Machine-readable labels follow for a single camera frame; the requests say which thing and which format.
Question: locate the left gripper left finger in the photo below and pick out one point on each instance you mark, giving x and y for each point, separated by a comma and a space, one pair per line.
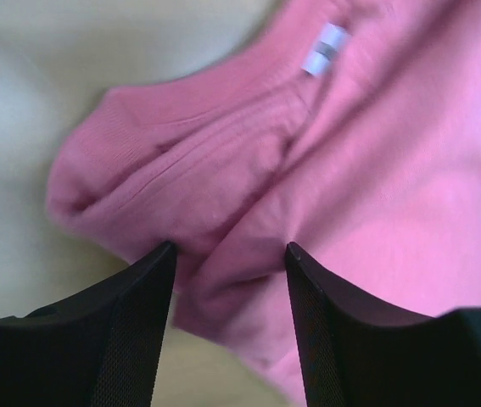
98, 347

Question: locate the pink t-shirt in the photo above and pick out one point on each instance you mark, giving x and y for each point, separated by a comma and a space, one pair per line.
352, 128

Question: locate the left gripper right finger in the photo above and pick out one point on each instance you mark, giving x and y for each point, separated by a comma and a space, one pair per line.
358, 350

